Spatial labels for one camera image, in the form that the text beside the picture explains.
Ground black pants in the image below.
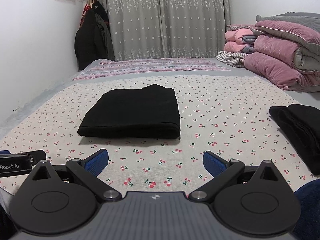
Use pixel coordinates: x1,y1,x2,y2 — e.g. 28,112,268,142
77,84,181,139

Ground cherry print white cloth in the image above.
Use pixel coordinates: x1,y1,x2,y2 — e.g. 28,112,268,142
0,74,320,197

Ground pink striped knitted blanket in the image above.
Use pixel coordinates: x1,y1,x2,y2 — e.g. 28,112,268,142
73,57,230,81

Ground striped folded garment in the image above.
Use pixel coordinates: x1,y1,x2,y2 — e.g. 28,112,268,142
215,50,248,68

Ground dark blue fabric corner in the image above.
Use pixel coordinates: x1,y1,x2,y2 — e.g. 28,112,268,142
293,179,320,240

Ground grey bed sheet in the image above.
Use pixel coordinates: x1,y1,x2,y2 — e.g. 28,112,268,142
0,57,320,205

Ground black hanging coat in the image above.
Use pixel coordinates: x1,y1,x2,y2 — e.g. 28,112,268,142
74,0,116,71

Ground pink folded fleece blanket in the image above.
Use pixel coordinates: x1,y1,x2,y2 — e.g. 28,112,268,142
223,25,263,54

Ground mauve folded quilt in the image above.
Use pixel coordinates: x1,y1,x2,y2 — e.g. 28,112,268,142
244,20,319,92

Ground grey star curtain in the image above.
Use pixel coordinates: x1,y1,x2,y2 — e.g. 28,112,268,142
98,0,231,61

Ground red patterned hanging garment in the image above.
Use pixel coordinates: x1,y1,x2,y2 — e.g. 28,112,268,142
79,0,95,28

